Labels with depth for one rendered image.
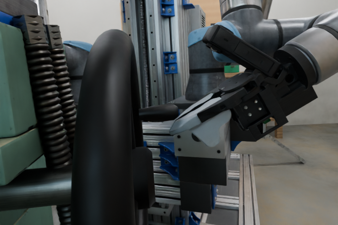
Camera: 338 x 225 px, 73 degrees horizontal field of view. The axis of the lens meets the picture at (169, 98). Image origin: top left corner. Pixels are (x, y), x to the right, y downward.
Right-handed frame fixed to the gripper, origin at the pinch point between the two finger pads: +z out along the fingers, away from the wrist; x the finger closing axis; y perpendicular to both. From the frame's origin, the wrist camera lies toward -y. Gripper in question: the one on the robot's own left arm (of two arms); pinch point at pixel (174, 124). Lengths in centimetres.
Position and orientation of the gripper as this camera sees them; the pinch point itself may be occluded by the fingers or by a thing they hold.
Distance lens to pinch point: 34.6
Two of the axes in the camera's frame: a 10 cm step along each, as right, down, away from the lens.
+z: -8.5, 5.3, 0.5
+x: -0.4, -1.5, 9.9
